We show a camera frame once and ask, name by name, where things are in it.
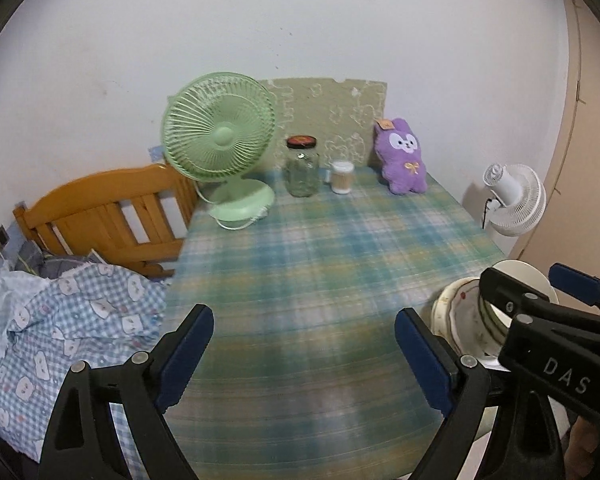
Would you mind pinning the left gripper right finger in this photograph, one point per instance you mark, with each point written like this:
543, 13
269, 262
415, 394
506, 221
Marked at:
457, 390

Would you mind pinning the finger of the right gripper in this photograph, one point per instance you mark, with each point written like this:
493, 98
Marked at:
576, 284
514, 298

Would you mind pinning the white plate red pattern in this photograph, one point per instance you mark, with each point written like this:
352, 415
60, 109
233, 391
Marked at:
476, 327

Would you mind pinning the glass jar red lid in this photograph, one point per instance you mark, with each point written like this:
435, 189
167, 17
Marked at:
301, 171

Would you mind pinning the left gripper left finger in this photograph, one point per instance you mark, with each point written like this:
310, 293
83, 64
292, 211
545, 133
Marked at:
81, 441

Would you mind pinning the green patterned wall mat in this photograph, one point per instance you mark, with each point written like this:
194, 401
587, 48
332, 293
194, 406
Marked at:
340, 115

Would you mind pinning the green desk fan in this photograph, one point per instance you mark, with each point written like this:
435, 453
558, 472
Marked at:
214, 131

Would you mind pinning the beige wooden door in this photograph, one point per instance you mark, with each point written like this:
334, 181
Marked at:
569, 231

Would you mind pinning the plaid green tablecloth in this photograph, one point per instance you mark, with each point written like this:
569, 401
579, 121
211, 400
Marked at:
303, 378

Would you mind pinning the cotton swab container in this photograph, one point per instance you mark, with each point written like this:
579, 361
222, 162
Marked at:
341, 176

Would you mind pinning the blue checkered blanket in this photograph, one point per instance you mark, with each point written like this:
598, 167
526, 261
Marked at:
94, 312

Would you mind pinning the white clip fan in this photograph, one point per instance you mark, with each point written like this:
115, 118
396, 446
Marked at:
520, 198

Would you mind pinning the purple plush bunny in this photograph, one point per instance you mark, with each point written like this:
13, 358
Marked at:
400, 155

